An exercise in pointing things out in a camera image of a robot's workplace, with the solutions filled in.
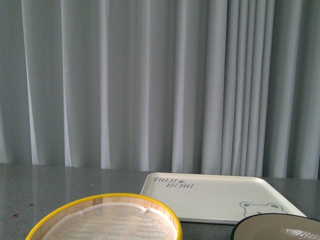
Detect beige plate black rim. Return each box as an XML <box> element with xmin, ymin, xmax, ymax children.
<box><xmin>230</xmin><ymin>213</ymin><xmax>320</xmax><ymax>240</ymax></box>

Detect white bear serving tray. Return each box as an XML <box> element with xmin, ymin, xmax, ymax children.
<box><xmin>140</xmin><ymin>172</ymin><xmax>304</xmax><ymax>225</ymax></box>

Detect grey pleated curtain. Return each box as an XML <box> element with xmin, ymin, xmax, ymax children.
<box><xmin>0</xmin><ymin>0</ymin><xmax>320</xmax><ymax>179</ymax></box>

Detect white steamer liner cloth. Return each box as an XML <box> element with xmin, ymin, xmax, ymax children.
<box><xmin>44</xmin><ymin>203</ymin><xmax>178</xmax><ymax>240</ymax></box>

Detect bamboo steamer yellow rims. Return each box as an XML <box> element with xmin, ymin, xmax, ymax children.
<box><xmin>26</xmin><ymin>193</ymin><xmax>183</xmax><ymax>240</ymax></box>

